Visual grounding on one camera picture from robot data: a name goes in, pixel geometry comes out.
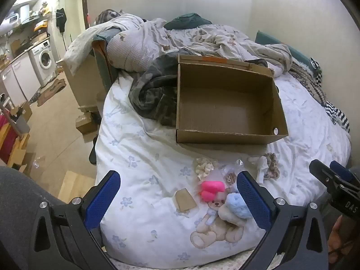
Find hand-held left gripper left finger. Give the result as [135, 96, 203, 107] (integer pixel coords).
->
[29, 170, 121, 270]

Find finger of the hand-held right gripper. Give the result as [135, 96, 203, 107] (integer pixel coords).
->
[330, 160, 355, 185]
[309, 159, 342, 189]

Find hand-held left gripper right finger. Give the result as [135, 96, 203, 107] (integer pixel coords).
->
[237, 171, 329, 270]

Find light blue fluffy sock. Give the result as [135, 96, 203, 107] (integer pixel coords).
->
[218, 193, 254, 227]

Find white sock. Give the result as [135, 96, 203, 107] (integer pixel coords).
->
[247, 155, 268, 184]

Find pink fluffy sock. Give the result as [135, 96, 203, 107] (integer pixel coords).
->
[199, 180, 227, 202]

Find cream scrunchie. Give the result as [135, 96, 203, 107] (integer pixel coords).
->
[195, 157, 219, 181]

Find brown paper piece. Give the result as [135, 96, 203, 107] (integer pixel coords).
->
[175, 188, 198, 212]

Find person's right hand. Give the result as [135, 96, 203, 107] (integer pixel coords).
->
[328, 218, 351, 260]

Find brown leopard scrunchie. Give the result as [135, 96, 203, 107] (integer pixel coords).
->
[263, 152, 281, 180]

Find black white striped cloth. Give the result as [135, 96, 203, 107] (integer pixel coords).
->
[323, 100, 351, 133]

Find white floral bedsheet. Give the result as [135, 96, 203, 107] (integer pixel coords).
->
[95, 70, 352, 268]

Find small cardboard box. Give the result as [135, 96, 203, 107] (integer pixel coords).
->
[75, 112, 99, 134]

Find patterned knit blanket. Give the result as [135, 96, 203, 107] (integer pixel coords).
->
[290, 61, 328, 105]

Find grey container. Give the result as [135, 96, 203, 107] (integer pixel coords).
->
[15, 115, 30, 135]

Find red cloth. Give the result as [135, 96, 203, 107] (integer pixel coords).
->
[0, 115, 18, 164]

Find cardboard box with flaps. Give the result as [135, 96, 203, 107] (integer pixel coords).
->
[11, 101, 33, 122]

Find brown floor rug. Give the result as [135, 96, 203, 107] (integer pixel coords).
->
[37, 79, 67, 107]

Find dark camouflage jacket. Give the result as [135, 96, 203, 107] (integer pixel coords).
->
[129, 48, 275, 127]

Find white kitchen cabinets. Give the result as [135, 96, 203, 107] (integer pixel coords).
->
[0, 52, 41, 106]

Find white washing machine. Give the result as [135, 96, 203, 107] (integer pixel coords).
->
[30, 40, 56, 87]

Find bear print waffle comforter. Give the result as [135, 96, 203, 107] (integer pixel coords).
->
[65, 14, 293, 77]

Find grey patterned cushion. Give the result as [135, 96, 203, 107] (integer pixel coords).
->
[95, 9, 125, 25]

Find black hanging garment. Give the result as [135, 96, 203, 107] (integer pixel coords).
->
[56, 8, 67, 33]

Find dark teal pillow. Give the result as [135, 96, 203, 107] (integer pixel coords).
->
[164, 13, 213, 30]

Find white kitchen appliance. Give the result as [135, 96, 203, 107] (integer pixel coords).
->
[0, 13, 21, 32]

